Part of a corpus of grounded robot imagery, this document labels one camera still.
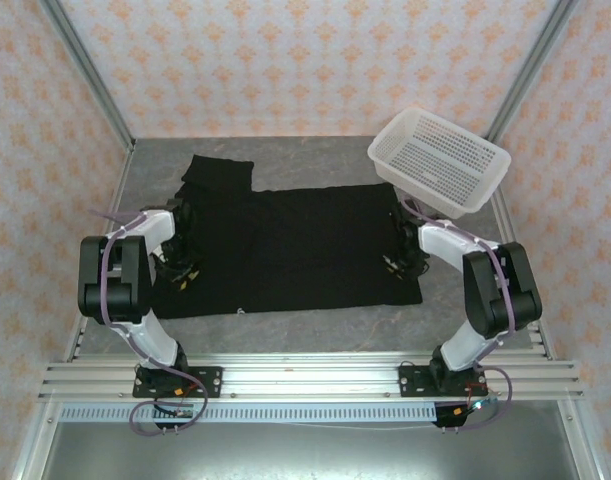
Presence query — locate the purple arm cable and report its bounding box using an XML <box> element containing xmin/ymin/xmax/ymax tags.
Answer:
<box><xmin>402</xmin><ymin>199</ymin><xmax>516</xmax><ymax>434</ymax></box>
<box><xmin>89</xmin><ymin>209</ymin><xmax>211</xmax><ymax>437</ymax></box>

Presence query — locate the aluminium cross rail beam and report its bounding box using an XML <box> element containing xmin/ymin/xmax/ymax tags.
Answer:
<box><xmin>37</xmin><ymin>352</ymin><xmax>584</xmax><ymax>401</ymax></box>

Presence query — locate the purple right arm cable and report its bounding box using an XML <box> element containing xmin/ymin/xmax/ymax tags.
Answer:
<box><xmin>402</xmin><ymin>199</ymin><xmax>516</xmax><ymax>434</ymax></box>

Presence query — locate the white slotted cable duct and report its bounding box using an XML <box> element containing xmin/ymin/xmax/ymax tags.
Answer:
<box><xmin>59</xmin><ymin>403</ymin><xmax>439</xmax><ymax>422</ymax></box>

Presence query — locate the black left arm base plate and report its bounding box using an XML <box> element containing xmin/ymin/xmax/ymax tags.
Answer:
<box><xmin>132</xmin><ymin>366</ymin><xmax>224</xmax><ymax>399</ymax></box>

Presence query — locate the aluminium frame post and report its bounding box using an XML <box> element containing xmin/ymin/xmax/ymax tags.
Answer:
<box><xmin>486</xmin><ymin>0</ymin><xmax>579</xmax><ymax>144</ymax></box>
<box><xmin>37</xmin><ymin>0</ymin><xmax>137</xmax><ymax>154</ymax></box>

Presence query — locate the white perforated plastic basket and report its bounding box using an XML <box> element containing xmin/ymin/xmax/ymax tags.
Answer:
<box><xmin>367</xmin><ymin>105</ymin><xmax>513</xmax><ymax>220</ymax></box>

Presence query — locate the black t-shirt with floral print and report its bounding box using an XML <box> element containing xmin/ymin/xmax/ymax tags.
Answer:
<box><xmin>149</xmin><ymin>153</ymin><xmax>425</xmax><ymax>321</ymax></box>

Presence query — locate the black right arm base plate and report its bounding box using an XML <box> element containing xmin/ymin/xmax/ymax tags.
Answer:
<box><xmin>398</xmin><ymin>363</ymin><xmax>488</xmax><ymax>399</ymax></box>

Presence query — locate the shiny steel lower panel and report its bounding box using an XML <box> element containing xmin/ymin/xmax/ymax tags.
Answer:
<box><xmin>34</xmin><ymin>399</ymin><xmax>586</xmax><ymax>480</ymax></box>

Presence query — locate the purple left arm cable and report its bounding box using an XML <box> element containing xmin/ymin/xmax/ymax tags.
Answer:
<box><xmin>89</xmin><ymin>209</ymin><xmax>211</xmax><ymax>437</ymax></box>

